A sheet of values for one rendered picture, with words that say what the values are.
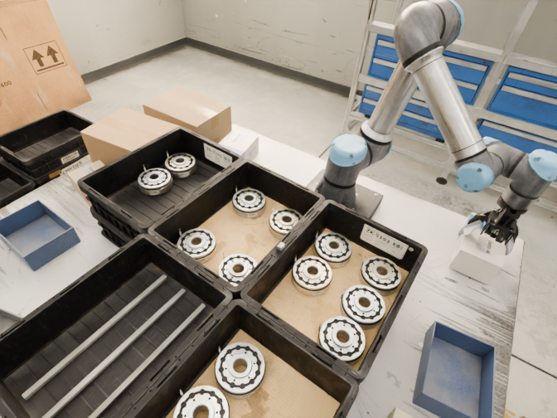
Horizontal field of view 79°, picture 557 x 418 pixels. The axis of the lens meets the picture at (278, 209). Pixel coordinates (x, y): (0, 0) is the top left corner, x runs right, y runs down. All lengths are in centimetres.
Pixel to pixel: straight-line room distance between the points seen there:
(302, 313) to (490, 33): 284
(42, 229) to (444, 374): 128
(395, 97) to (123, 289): 93
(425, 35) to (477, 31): 240
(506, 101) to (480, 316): 164
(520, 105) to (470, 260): 153
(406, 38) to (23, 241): 125
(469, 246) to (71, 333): 110
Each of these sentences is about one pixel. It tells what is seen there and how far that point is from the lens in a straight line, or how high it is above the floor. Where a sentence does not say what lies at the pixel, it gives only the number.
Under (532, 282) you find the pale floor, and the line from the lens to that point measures 247.
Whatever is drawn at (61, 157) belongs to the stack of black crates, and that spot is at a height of 53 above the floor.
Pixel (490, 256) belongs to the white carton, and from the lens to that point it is 121.
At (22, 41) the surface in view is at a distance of 352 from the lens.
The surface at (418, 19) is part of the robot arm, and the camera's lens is 97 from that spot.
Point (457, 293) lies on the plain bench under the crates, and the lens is 120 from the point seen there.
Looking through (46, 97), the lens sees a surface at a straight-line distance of 356.
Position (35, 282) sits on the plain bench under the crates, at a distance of 123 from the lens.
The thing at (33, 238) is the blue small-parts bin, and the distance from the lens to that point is 135.
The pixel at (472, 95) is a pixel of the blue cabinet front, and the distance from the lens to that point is 256.
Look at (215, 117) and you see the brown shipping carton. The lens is 148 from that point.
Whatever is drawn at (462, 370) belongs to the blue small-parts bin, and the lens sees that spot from 107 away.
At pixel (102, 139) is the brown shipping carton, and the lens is 141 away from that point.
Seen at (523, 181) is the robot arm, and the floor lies 106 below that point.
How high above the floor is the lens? 158
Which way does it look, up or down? 44 degrees down
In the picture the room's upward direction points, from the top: 5 degrees clockwise
